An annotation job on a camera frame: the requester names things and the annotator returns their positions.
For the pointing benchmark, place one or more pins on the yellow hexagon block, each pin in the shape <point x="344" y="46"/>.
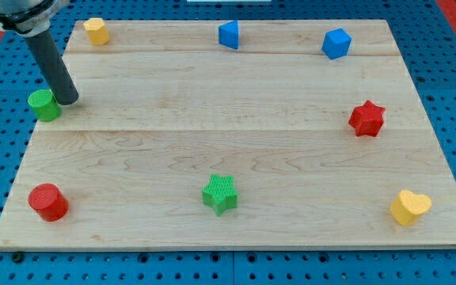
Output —
<point x="97" y="31"/>

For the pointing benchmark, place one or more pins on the red cylinder block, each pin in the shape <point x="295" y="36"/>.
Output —
<point x="48" y="202"/>

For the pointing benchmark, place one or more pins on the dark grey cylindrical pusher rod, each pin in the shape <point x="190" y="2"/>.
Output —
<point x="52" y="66"/>

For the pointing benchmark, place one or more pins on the blue cube block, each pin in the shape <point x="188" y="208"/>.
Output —
<point x="336" y="43"/>

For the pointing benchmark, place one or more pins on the green cylinder block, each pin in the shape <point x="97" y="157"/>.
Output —
<point x="43" y="104"/>

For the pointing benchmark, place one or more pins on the yellow heart block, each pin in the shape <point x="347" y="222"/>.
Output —
<point x="407" y="207"/>

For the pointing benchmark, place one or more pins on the light wooden board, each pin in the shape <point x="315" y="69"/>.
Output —
<point x="163" y="106"/>

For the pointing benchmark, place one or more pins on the red star block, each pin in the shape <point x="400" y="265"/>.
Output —
<point x="367" y="119"/>

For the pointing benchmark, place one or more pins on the blue triangular prism block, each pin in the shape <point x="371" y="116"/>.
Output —
<point x="228" y="35"/>

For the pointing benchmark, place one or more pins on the green star block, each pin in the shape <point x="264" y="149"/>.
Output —
<point x="220" y="194"/>

